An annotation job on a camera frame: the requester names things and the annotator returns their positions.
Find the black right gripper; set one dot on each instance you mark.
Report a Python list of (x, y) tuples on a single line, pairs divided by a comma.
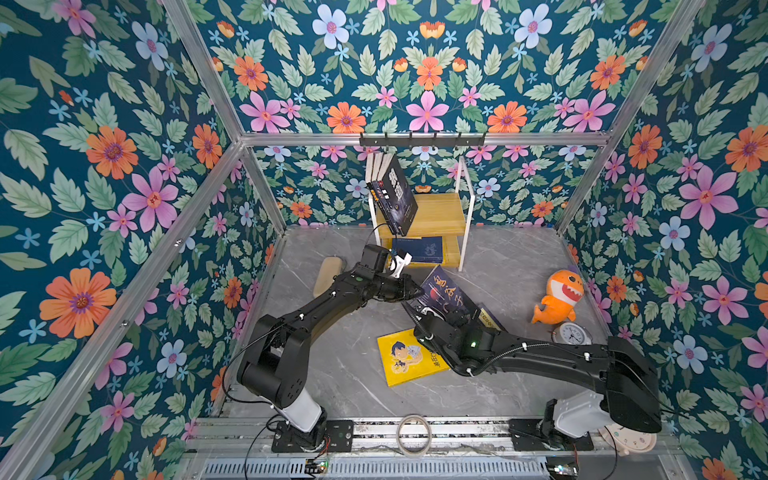
[(455, 329)]

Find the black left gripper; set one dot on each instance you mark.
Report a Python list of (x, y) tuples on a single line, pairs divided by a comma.
[(405, 282)]

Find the navy book small label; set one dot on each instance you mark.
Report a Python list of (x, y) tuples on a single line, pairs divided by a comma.
[(423, 248)]

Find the black wolf cover book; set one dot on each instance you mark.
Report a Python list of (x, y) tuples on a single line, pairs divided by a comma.
[(392, 193)]

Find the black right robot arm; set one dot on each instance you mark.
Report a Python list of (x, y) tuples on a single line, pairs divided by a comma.
[(624, 381)]

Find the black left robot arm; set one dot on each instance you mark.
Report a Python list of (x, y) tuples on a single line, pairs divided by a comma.
[(275, 361)]

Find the yellow cartoon cover book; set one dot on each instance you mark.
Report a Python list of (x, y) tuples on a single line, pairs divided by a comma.
[(405, 358)]

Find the black book on shelf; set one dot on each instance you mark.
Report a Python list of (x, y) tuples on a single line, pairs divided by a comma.
[(375, 192)]

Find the clear tape roll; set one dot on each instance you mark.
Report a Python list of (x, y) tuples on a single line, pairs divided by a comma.
[(414, 436)]

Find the orange shark plush toy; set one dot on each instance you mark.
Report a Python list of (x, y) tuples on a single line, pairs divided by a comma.
[(564, 290)]

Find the white alarm clock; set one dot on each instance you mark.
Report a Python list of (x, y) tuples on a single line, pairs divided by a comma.
[(570, 333)]

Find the wooden white-frame bookshelf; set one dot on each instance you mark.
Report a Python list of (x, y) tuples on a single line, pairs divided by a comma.
[(449, 216)]

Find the black hook rail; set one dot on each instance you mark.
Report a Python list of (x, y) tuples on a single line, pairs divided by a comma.
[(408, 140)]

